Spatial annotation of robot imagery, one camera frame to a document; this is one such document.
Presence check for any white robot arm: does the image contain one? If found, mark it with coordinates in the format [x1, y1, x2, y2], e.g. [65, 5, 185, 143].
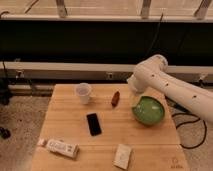
[127, 54, 213, 123]

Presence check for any green bowl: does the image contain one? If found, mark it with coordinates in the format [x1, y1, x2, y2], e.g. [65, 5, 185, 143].
[132, 96, 165, 126]

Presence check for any black smartphone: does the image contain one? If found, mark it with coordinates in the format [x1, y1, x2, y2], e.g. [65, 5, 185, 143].
[87, 113, 102, 136]

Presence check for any white plastic cup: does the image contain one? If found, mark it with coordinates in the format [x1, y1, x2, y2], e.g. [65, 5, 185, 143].
[74, 83, 92, 105]

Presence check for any white toothpaste box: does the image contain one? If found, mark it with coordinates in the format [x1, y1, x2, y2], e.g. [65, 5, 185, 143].
[37, 139, 79, 159]

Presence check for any black object on floor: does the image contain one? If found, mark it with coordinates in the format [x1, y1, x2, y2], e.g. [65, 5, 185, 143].
[0, 127, 11, 139]

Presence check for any black floor cable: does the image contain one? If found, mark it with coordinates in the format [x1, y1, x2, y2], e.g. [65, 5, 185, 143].
[171, 111, 208, 150]

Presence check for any black hanging cable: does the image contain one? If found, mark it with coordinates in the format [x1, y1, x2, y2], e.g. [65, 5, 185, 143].
[143, 13, 165, 63]

